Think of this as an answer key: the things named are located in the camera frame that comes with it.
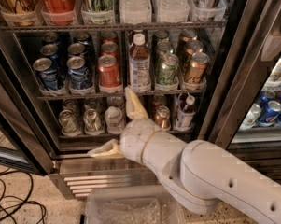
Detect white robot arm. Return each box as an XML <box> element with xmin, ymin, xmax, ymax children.
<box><xmin>88</xmin><ymin>87</ymin><xmax>281</xmax><ymax>224</ymax></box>

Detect blue pepsi can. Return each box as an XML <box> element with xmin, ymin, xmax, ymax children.
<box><xmin>42</xmin><ymin>32</ymin><xmax>61</xmax><ymax>46</ymax></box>
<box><xmin>33</xmin><ymin>58</ymin><xmax>62</xmax><ymax>91</ymax></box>
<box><xmin>40</xmin><ymin>44</ymin><xmax>62</xmax><ymax>60</ymax></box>
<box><xmin>67</xmin><ymin>56</ymin><xmax>92</xmax><ymax>90</ymax></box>

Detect black cables on floor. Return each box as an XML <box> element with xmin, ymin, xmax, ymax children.
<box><xmin>0</xmin><ymin>161</ymin><xmax>48</xmax><ymax>224</ymax></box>

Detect green can rear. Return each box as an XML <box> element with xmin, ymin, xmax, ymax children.
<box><xmin>152</xmin><ymin>30</ymin><xmax>170</xmax><ymax>43</ymax></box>

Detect gold tall can top shelf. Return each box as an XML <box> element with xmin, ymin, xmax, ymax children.
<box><xmin>0</xmin><ymin>0</ymin><xmax>42</xmax><ymax>26</ymax></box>

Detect gold can front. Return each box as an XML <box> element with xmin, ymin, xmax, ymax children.
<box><xmin>184</xmin><ymin>52</ymin><xmax>209</xmax><ymax>84</ymax></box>

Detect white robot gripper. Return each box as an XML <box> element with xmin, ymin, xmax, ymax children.
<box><xmin>87</xmin><ymin>87</ymin><xmax>164</xmax><ymax>164</ymax></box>

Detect green tall can top shelf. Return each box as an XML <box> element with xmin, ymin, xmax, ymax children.
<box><xmin>81</xmin><ymin>0</ymin><xmax>115</xmax><ymax>25</ymax></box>

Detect green can bottom shelf left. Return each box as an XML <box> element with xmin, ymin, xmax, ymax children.
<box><xmin>58</xmin><ymin>109</ymin><xmax>81</xmax><ymax>136</ymax></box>

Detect blue pepsi can column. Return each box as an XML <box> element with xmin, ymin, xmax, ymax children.
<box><xmin>74</xmin><ymin>32</ymin><xmax>92</xmax><ymax>46</ymax></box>
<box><xmin>67</xmin><ymin>43</ymin><xmax>89</xmax><ymax>60</ymax></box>

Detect green can middle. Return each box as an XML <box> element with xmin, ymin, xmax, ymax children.
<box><xmin>156</xmin><ymin>41</ymin><xmax>174</xmax><ymax>58</ymax></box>

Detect red coke can middle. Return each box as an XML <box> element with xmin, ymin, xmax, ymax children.
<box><xmin>101</xmin><ymin>42</ymin><xmax>119</xmax><ymax>57</ymax></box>

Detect green can front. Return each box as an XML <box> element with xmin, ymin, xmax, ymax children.
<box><xmin>156</xmin><ymin>53</ymin><xmax>178</xmax><ymax>86</ymax></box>

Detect clear plastic bin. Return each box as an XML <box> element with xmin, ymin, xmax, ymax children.
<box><xmin>84</xmin><ymin>185</ymin><xmax>186</xmax><ymax>224</ymax></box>

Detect blue pepsi can left middle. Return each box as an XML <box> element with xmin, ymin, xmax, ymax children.
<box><xmin>40</xmin><ymin>44</ymin><xmax>62</xmax><ymax>60</ymax></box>

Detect blue pepsi can right fridge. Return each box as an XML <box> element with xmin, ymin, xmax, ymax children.
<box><xmin>258</xmin><ymin>100</ymin><xmax>281</xmax><ymax>126</ymax></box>

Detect red coke can front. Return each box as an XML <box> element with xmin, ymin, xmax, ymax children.
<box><xmin>97</xmin><ymin>55</ymin><xmax>121</xmax><ymax>88</ymax></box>

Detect clear water bottle top left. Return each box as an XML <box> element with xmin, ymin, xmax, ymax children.
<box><xmin>119</xmin><ymin>0</ymin><xmax>151</xmax><ymax>24</ymax></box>

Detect right fridge glass door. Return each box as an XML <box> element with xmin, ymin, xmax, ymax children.
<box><xmin>209</xmin><ymin>0</ymin><xmax>281</xmax><ymax>148</ymax></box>

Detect gold can rear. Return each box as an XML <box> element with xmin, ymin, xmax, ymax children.
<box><xmin>178</xmin><ymin>29</ymin><xmax>198</xmax><ymax>44</ymax></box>

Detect blue pepsi can left front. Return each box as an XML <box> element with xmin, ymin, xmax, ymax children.
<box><xmin>33</xmin><ymin>58</ymin><xmax>62</xmax><ymax>91</ymax></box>

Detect gold can middle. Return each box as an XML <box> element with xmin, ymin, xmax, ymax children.
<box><xmin>182</xmin><ymin>40</ymin><xmax>204</xmax><ymax>60</ymax></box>

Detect clear water bottle top right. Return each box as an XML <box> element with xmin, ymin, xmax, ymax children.
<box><xmin>153</xmin><ymin>0</ymin><xmax>190</xmax><ymax>23</ymax></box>

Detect red coke can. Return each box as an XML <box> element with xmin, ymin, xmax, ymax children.
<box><xmin>102</xmin><ymin>31</ymin><xmax>118</xmax><ymax>43</ymax></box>
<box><xmin>101</xmin><ymin>42</ymin><xmax>119</xmax><ymax>57</ymax></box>
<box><xmin>97</xmin><ymin>55</ymin><xmax>121</xmax><ymax>88</ymax></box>

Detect large coca-cola can top shelf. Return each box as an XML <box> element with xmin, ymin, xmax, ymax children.
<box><xmin>42</xmin><ymin>0</ymin><xmax>76</xmax><ymax>25</ymax></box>

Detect blue pepsi can left rear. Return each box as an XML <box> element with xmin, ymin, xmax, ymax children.
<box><xmin>42</xmin><ymin>32</ymin><xmax>61</xmax><ymax>46</ymax></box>

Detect tea bottle bottom shelf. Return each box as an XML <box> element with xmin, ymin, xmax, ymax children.
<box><xmin>175</xmin><ymin>95</ymin><xmax>196</xmax><ymax>131</ymax></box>

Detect silver can right fridge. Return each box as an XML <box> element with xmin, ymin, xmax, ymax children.
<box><xmin>240</xmin><ymin>104</ymin><xmax>261</xmax><ymax>130</ymax></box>

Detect red coke can rear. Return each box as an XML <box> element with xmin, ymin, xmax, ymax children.
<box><xmin>102</xmin><ymin>31</ymin><xmax>118</xmax><ymax>43</ymax></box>

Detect gold can bottom shelf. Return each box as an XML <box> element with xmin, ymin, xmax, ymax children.
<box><xmin>154</xmin><ymin>105</ymin><xmax>171</xmax><ymax>130</ymax></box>

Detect brown tea bottle white cap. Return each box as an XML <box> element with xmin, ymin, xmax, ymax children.
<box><xmin>129</xmin><ymin>34</ymin><xmax>151</xmax><ymax>93</ymax></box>

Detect stainless fridge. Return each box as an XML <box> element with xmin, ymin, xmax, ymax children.
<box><xmin>0</xmin><ymin>0</ymin><xmax>281</xmax><ymax>199</ymax></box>

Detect clear water bottle bottom shelf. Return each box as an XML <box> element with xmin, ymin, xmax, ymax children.
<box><xmin>105</xmin><ymin>106</ymin><xmax>125</xmax><ymax>134</ymax></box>

